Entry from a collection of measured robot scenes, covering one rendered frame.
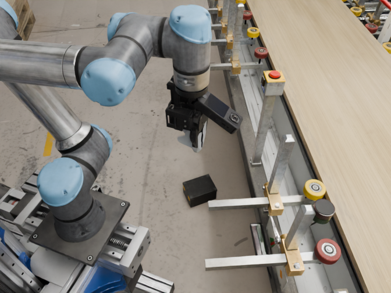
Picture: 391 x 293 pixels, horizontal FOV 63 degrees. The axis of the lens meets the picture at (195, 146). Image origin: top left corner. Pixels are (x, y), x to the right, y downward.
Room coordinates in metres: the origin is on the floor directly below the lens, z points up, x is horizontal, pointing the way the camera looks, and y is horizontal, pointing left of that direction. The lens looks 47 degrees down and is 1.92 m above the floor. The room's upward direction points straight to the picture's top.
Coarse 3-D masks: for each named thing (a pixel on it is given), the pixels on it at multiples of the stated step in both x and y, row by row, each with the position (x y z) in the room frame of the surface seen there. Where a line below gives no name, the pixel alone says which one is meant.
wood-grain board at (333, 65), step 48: (288, 0) 2.44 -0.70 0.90; (336, 0) 2.44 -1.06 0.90; (288, 48) 1.75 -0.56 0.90; (336, 48) 1.75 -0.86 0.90; (384, 48) 1.75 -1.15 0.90; (288, 96) 1.29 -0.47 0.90; (336, 96) 1.29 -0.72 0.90; (384, 96) 1.29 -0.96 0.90; (336, 144) 0.95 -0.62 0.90; (384, 144) 0.95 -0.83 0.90; (336, 192) 0.70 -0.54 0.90; (384, 192) 0.70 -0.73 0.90; (384, 240) 0.50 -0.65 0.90; (384, 288) 0.34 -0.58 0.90
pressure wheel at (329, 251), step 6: (324, 240) 0.50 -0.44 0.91; (330, 240) 0.50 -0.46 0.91; (318, 246) 0.48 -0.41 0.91; (324, 246) 0.48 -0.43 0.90; (330, 246) 0.48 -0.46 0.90; (336, 246) 0.48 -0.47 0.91; (318, 252) 0.46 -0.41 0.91; (324, 252) 0.46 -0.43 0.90; (330, 252) 0.46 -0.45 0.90; (336, 252) 0.46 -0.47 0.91; (318, 258) 0.45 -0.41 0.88; (324, 258) 0.44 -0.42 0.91; (330, 258) 0.44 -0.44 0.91; (336, 258) 0.44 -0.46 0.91; (330, 264) 0.43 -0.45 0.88
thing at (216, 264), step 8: (240, 256) 0.46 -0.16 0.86; (248, 256) 0.46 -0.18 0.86; (256, 256) 0.46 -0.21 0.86; (264, 256) 0.46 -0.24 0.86; (272, 256) 0.46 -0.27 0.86; (280, 256) 0.46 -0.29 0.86; (304, 256) 0.46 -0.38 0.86; (312, 256) 0.46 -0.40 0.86; (208, 264) 0.44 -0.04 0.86; (216, 264) 0.44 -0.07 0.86; (224, 264) 0.44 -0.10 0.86; (232, 264) 0.44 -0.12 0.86; (240, 264) 0.44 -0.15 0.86; (248, 264) 0.44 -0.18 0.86; (256, 264) 0.44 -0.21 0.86; (264, 264) 0.44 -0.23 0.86; (272, 264) 0.44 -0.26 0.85; (280, 264) 0.44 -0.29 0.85
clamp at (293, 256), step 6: (282, 234) 0.54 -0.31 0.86; (282, 240) 0.52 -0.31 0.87; (282, 246) 0.50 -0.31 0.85; (282, 252) 0.49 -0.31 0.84; (288, 252) 0.47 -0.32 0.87; (294, 252) 0.47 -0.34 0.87; (288, 258) 0.45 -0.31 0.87; (294, 258) 0.45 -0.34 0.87; (300, 258) 0.45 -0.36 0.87; (288, 264) 0.43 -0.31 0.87; (300, 264) 0.43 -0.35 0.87; (288, 270) 0.42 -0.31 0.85; (294, 270) 0.41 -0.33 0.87; (300, 270) 0.41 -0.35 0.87; (288, 276) 0.41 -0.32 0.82
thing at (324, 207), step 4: (320, 200) 0.53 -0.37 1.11; (324, 200) 0.53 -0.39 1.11; (316, 204) 0.51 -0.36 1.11; (320, 204) 0.51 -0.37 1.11; (324, 204) 0.51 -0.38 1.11; (328, 204) 0.51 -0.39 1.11; (332, 204) 0.51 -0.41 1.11; (316, 208) 0.50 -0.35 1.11; (320, 208) 0.50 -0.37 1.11; (324, 208) 0.50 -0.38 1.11; (328, 208) 0.50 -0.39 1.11; (332, 208) 0.50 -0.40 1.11; (320, 212) 0.48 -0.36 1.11; (324, 212) 0.48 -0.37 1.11; (328, 212) 0.48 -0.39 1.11; (332, 212) 0.48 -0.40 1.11; (312, 220) 0.49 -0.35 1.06; (312, 224) 0.50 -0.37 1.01
